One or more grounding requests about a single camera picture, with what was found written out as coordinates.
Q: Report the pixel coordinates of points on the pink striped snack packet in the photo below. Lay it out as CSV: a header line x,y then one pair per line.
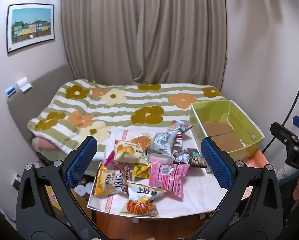
x,y
168,177

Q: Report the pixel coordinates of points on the grey silver snack packet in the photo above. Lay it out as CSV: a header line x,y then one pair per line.
x,y
162,142

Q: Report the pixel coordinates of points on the framed houses picture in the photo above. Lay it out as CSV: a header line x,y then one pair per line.
x,y
30,27

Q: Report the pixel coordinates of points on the pink pillow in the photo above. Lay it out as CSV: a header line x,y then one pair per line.
x,y
45,143

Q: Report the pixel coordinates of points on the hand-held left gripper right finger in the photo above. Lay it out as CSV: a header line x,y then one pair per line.
x,y
215,160

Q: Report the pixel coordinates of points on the white paper roll holder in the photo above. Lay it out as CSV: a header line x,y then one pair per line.
x,y
24,83

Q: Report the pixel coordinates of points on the small red white packet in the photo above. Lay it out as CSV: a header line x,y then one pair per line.
x,y
179,140

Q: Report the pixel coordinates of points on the dark brown snack packet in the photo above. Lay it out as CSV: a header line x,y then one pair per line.
x,y
189,157

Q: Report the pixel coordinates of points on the blue white small item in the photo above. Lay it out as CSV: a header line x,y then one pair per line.
x,y
11,91

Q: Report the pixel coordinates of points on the white orange sticks packet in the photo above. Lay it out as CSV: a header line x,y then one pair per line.
x,y
143,202

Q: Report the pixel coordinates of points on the orange yellow chips packet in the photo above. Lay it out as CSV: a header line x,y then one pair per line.
x,y
104,181

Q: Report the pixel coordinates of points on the beige curtain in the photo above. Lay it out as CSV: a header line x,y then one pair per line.
x,y
144,30

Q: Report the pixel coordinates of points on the white paper roll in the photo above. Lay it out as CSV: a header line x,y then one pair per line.
x,y
80,190
90,188

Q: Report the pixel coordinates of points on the red blue white snack packet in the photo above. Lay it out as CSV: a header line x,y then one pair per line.
x,y
179,126

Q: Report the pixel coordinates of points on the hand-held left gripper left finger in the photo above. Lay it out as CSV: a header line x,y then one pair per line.
x,y
82,160

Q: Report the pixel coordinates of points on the yellow bread packet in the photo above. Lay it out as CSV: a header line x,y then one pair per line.
x,y
129,152

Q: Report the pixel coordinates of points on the wall outlet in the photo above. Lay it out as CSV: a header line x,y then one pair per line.
x,y
16,180

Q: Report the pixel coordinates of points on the grey padded headboard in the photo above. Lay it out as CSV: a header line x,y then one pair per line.
x,y
39,92

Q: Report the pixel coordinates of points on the small gold snack packet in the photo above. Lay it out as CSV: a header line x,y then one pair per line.
x,y
140,171

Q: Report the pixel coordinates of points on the round orange cracker packet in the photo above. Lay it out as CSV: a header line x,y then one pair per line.
x,y
142,141

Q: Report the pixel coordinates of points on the pale pink snack packet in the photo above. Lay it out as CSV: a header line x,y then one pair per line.
x,y
160,158

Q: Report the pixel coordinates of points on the floral striped blanket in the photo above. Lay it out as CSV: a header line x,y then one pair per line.
x,y
114,110

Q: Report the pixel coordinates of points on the green cardboard box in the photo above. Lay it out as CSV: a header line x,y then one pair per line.
x,y
239,120

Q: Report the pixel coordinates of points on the brown white striped packet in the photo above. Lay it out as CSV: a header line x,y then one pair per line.
x,y
122,180

